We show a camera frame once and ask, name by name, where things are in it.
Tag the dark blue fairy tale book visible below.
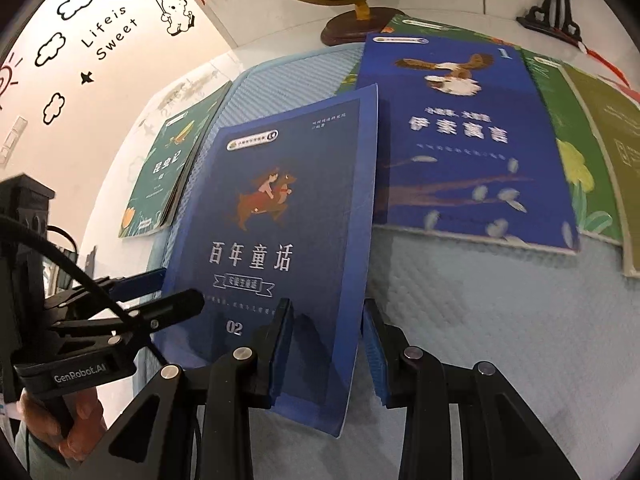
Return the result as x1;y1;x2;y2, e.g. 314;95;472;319
155;86;378;436

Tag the person's left hand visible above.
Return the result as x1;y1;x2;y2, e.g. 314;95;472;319
18;387;107;462

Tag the dark green plant cover book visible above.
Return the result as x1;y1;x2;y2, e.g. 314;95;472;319
118;81;232;238

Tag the light blue quilted mat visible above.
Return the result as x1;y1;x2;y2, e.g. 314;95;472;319
131;41;640;480

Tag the green flower cover book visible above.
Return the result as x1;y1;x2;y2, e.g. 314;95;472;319
339;13;624;246

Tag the blue bird cover book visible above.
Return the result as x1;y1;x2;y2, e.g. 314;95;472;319
357;34;579;255

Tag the olive green book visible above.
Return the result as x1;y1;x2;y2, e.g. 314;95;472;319
563;64;639;278

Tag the black cable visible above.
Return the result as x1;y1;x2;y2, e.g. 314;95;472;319
0;213;172;371

